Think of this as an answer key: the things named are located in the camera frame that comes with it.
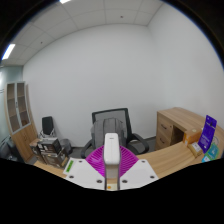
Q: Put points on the white printed packaging card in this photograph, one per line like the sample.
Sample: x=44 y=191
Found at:
x=69 y=165

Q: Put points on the black visitor chair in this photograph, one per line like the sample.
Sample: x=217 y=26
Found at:
x=47 y=125

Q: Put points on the brown cardboard box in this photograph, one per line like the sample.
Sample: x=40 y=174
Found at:
x=35 y=150

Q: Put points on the large dark cardboard box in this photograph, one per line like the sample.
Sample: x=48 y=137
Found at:
x=55 y=158

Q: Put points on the long ceiling light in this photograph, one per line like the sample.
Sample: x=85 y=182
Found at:
x=8 y=51
x=64 y=1

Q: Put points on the small tan box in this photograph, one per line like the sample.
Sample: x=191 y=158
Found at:
x=195 y=149

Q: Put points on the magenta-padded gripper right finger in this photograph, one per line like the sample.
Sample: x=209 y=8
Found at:
x=138 y=171

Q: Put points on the purple sign stand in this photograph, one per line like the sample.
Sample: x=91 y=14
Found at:
x=207 y=133

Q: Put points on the small dark cardboard box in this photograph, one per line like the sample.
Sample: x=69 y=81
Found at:
x=49 y=145

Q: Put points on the wooden glass-door cabinet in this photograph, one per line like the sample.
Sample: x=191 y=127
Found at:
x=25 y=136

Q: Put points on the grey backpack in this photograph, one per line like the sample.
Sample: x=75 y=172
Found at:
x=100 y=133

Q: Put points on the black sofa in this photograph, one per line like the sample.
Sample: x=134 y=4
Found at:
x=6 y=151

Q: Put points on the black mesh office chair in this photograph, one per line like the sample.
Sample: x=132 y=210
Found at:
x=110 y=114

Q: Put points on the white charger block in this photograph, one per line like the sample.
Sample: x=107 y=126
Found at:
x=111 y=150

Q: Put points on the small blue box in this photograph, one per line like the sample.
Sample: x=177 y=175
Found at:
x=205 y=159

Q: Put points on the orange box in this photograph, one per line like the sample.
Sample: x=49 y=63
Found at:
x=191 y=136

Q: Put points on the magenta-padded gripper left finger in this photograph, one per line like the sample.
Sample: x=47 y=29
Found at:
x=83 y=173

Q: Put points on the wooden side drawer unit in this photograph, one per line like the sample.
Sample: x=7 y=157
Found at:
x=166 y=128

